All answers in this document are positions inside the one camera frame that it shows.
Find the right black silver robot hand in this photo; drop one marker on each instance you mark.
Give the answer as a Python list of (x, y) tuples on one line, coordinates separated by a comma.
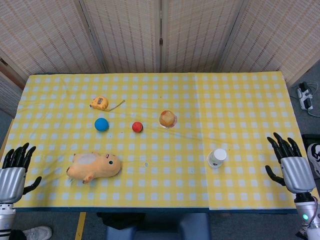
[(297, 172)]

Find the white sneaker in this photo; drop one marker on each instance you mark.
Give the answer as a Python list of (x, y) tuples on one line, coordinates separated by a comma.
[(38, 233)]

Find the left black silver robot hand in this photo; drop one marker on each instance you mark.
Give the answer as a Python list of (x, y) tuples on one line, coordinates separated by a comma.
[(11, 182)]

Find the orange plush animal toy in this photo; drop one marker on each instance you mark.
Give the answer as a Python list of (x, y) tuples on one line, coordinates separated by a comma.
[(95, 167)]

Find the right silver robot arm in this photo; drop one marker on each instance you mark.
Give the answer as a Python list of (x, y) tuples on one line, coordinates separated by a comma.
[(308, 212)]

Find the orange translucent dome toy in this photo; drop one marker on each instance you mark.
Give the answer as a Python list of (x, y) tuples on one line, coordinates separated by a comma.
[(167, 119)]

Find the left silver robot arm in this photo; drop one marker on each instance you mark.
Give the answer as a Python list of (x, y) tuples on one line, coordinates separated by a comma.
[(5, 220)]

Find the white floral paper cup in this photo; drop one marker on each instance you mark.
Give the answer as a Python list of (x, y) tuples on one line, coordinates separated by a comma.
[(212, 166), (218, 155)]

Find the white power strip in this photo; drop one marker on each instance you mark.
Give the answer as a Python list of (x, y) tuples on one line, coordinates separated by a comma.
[(305, 96)]

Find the black and white shoe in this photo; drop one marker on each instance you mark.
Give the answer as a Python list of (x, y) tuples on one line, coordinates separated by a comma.
[(314, 157)]

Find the blue ball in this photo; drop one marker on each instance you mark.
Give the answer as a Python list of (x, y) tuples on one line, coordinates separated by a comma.
[(101, 124)]

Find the yellow tape measure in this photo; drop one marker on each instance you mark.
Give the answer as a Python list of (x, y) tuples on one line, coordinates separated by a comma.
[(100, 103)]

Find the woven folding screen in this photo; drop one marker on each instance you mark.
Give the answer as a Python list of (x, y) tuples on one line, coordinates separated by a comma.
[(125, 35)]

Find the red and black ball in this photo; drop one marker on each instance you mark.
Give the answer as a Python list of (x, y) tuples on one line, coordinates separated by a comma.
[(137, 126)]

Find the yellow checkered tablecloth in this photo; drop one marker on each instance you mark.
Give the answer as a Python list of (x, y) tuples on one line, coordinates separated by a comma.
[(125, 187), (250, 112)]

